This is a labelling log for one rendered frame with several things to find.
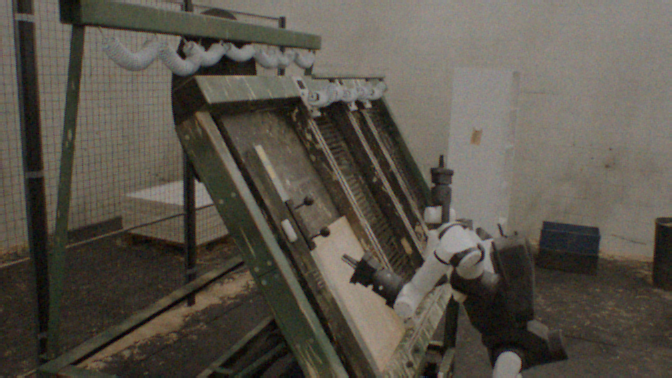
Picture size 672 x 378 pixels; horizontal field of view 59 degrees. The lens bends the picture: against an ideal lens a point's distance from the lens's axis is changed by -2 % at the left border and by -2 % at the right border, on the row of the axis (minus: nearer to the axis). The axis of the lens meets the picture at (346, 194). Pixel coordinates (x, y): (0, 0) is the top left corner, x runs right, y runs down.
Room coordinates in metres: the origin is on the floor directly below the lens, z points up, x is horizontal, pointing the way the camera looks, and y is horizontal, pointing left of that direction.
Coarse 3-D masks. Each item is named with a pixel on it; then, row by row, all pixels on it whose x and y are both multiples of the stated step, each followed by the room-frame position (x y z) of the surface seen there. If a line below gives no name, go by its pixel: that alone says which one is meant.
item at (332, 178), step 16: (304, 96) 2.56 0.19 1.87; (288, 112) 2.58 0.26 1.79; (304, 112) 2.56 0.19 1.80; (304, 128) 2.56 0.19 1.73; (304, 144) 2.56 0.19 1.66; (320, 144) 2.54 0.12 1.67; (320, 160) 2.53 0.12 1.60; (336, 176) 2.51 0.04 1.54; (336, 192) 2.51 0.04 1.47; (352, 208) 2.49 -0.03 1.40; (352, 224) 2.48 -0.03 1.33; (368, 240) 2.46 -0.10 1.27; (384, 256) 2.49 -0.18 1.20; (400, 320) 2.41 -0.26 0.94; (416, 320) 2.42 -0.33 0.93
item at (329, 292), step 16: (256, 160) 2.09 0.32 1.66; (272, 192) 2.07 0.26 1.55; (304, 256) 2.03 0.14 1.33; (320, 272) 2.01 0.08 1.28; (336, 288) 2.04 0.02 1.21; (336, 304) 1.99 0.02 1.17; (336, 320) 1.99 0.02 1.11; (352, 320) 2.01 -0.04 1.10; (352, 336) 1.97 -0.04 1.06; (368, 352) 1.98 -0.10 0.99; (368, 368) 1.95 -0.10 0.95
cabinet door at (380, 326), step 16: (336, 224) 2.37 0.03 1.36; (320, 240) 2.18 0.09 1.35; (336, 240) 2.30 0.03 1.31; (352, 240) 2.43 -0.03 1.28; (320, 256) 2.11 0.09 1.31; (336, 256) 2.23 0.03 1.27; (352, 256) 2.35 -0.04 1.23; (336, 272) 2.16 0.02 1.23; (352, 272) 2.27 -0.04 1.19; (352, 288) 2.20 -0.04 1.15; (368, 288) 2.32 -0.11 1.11; (352, 304) 2.13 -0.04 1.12; (368, 304) 2.24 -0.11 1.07; (384, 304) 2.37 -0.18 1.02; (368, 320) 2.17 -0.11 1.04; (384, 320) 2.29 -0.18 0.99; (368, 336) 2.10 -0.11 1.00; (384, 336) 2.21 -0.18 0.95; (400, 336) 2.33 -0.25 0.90; (384, 352) 2.13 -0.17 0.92
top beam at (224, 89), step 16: (192, 80) 1.88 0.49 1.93; (208, 80) 1.94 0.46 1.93; (224, 80) 2.03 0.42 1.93; (240, 80) 2.13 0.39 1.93; (256, 80) 2.25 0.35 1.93; (272, 80) 2.38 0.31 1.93; (288, 80) 2.52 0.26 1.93; (304, 80) 2.69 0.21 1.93; (320, 80) 2.87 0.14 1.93; (176, 96) 1.90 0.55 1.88; (192, 96) 1.88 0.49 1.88; (208, 96) 1.88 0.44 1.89; (224, 96) 1.97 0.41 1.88; (240, 96) 2.07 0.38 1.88; (256, 96) 2.18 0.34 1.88; (272, 96) 2.30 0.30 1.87; (288, 96) 2.44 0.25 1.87; (192, 112) 1.88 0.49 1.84; (224, 112) 2.09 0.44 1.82
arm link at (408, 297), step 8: (392, 280) 1.80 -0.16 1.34; (400, 280) 1.80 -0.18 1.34; (392, 288) 1.78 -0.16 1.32; (400, 288) 1.79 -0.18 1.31; (408, 288) 1.80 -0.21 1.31; (416, 288) 1.81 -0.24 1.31; (384, 296) 1.79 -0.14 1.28; (392, 296) 1.78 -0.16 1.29; (400, 296) 1.78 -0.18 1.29; (408, 296) 1.77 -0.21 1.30; (416, 296) 1.78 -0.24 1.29; (392, 304) 1.82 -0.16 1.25; (400, 304) 1.75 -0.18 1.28; (408, 304) 1.74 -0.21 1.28; (416, 304) 1.76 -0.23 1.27; (400, 312) 1.76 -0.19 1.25; (408, 312) 1.74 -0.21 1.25
